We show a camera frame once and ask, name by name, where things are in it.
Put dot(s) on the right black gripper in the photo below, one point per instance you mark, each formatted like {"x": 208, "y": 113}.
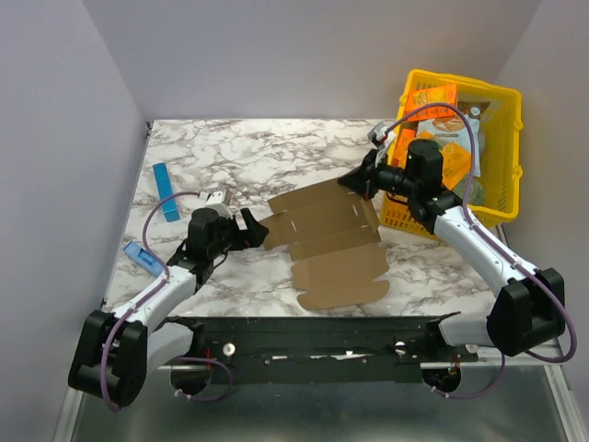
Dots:
{"x": 369, "y": 173}

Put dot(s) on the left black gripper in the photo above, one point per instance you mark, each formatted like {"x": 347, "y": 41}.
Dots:
{"x": 252, "y": 237}

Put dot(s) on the brown cardboard box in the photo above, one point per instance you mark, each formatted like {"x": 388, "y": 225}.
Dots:
{"x": 331, "y": 235}

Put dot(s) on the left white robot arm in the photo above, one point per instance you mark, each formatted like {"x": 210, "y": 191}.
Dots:
{"x": 152, "y": 294}

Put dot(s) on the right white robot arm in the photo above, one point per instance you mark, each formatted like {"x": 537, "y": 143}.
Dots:
{"x": 528, "y": 308}

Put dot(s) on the long blue box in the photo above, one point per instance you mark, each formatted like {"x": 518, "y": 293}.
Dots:
{"x": 164, "y": 188}

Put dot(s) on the small blue box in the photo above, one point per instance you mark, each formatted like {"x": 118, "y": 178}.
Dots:
{"x": 143, "y": 258}

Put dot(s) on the orange snack box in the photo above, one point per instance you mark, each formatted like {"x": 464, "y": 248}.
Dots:
{"x": 418, "y": 98}

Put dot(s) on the small orange packet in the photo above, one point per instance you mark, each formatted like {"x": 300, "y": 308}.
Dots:
{"x": 406, "y": 136}

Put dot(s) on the orange mango snack bag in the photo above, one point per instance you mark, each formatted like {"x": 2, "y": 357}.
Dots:
{"x": 457, "y": 160}

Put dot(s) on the light blue snack bag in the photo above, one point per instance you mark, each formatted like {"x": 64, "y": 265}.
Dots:
{"x": 453, "y": 129}

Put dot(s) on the green textured pouch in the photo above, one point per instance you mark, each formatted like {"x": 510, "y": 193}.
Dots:
{"x": 477, "y": 193}

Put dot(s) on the yellow plastic basket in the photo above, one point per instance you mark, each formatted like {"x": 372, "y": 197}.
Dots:
{"x": 500, "y": 125}

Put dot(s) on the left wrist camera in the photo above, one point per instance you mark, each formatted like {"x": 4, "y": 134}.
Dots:
{"x": 220, "y": 201}

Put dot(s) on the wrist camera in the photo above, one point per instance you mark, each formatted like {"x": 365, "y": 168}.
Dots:
{"x": 220, "y": 201}
{"x": 382, "y": 139}

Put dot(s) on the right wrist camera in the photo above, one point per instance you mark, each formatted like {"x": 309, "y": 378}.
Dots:
{"x": 382, "y": 139}

